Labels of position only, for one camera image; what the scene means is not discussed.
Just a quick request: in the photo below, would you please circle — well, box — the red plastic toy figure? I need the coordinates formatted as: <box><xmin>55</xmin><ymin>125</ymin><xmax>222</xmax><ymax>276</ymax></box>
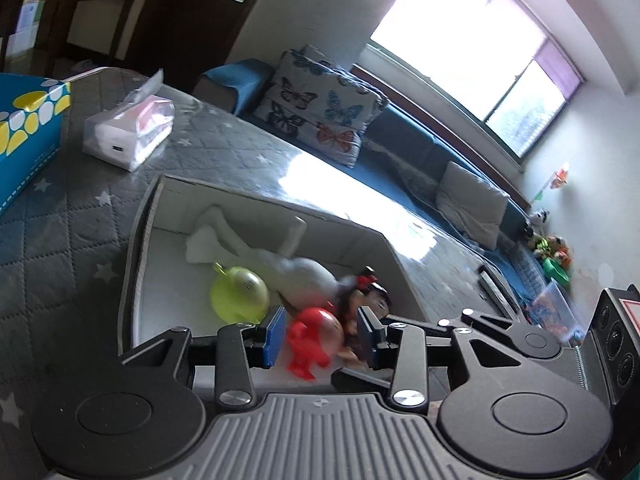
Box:
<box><xmin>286</xmin><ymin>307</ymin><xmax>346</xmax><ymax>382</ymax></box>

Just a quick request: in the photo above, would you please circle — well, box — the butterfly print cushion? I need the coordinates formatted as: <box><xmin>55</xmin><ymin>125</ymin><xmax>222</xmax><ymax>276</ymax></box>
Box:
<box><xmin>252</xmin><ymin>45</ymin><xmax>390</xmax><ymax>169</ymax></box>

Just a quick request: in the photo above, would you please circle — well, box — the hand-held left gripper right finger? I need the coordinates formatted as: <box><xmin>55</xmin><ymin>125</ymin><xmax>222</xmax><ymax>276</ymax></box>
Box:
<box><xmin>332</xmin><ymin>306</ymin><xmax>568</xmax><ymax>413</ymax></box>

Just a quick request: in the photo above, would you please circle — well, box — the orange wall decoration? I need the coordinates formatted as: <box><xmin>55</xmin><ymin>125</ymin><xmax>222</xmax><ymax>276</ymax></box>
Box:
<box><xmin>550</xmin><ymin>162</ymin><xmax>572</xmax><ymax>191</ymax></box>

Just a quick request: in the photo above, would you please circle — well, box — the dark wooden door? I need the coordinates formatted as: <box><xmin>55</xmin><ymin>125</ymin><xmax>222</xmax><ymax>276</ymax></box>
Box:
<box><xmin>145</xmin><ymin>0</ymin><xmax>286</xmax><ymax>86</ymax></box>

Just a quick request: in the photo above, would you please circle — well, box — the blue sofa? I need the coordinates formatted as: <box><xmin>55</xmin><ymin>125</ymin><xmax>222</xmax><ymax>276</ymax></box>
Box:
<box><xmin>192</xmin><ymin>58</ymin><xmax>576</xmax><ymax>321</ymax></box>

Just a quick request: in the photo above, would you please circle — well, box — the yellow-green round toy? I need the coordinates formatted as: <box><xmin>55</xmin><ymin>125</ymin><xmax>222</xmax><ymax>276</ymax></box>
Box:
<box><xmin>210</xmin><ymin>262</ymin><xmax>271</xmax><ymax>325</ymax></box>

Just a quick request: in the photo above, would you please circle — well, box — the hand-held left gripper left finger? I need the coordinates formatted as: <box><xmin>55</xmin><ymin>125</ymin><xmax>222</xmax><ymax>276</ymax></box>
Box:
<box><xmin>119</xmin><ymin>305</ymin><xmax>289</xmax><ymax>408</ymax></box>

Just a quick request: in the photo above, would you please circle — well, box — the doll in white dress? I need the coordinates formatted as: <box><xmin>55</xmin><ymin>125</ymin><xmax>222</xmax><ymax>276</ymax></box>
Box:
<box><xmin>185</xmin><ymin>205</ymin><xmax>393</xmax><ymax>361</ymax></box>

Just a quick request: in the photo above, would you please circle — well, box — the large window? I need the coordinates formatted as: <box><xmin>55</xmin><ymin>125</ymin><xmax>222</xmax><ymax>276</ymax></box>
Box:
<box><xmin>350</xmin><ymin>0</ymin><xmax>586</xmax><ymax>171</ymax></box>

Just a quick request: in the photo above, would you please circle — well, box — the pile of plush toys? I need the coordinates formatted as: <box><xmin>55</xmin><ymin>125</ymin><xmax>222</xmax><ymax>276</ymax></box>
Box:
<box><xmin>530</xmin><ymin>234</ymin><xmax>574</xmax><ymax>263</ymax></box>

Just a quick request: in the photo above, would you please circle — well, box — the clear plastic toy bin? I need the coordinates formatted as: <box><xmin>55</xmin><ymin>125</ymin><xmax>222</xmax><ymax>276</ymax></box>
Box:
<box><xmin>520</xmin><ymin>280</ymin><xmax>587</xmax><ymax>347</ymax></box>

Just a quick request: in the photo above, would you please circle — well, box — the blue yellow dotted box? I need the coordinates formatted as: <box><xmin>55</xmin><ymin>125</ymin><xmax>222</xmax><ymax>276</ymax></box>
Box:
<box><xmin>0</xmin><ymin>73</ymin><xmax>72</xmax><ymax>218</ymax></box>

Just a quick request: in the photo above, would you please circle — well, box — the grey star quilted table cover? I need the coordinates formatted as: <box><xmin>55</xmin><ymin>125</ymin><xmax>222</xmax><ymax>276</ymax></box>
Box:
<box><xmin>0</xmin><ymin>67</ymin><xmax>551</xmax><ymax>480</ymax></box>

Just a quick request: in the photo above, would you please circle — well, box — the white tissue pack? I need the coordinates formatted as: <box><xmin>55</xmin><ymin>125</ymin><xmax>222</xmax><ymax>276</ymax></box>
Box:
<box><xmin>81</xmin><ymin>68</ymin><xmax>176</xmax><ymax>173</ymax></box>

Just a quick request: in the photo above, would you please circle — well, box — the plain grey cushion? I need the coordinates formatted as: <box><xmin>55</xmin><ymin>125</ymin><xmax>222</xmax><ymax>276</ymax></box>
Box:
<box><xmin>436</xmin><ymin>161</ymin><xmax>511</xmax><ymax>251</ymax></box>

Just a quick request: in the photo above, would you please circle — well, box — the grey fabric storage box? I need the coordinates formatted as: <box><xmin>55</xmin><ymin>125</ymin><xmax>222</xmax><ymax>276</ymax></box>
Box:
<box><xmin>117</xmin><ymin>174</ymin><xmax>437</xmax><ymax>393</ymax></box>

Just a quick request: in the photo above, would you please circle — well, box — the green plastic bowl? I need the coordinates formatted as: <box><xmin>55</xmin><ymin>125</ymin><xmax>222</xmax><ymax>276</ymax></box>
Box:
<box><xmin>542</xmin><ymin>257</ymin><xmax>574</xmax><ymax>287</ymax></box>

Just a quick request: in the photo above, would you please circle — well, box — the black flat device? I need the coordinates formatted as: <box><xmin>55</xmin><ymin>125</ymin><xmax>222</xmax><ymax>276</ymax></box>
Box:
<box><xmin>477</xmin><ymin>265</ymin><xmax>527</xmax><ymax>322</ymax></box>

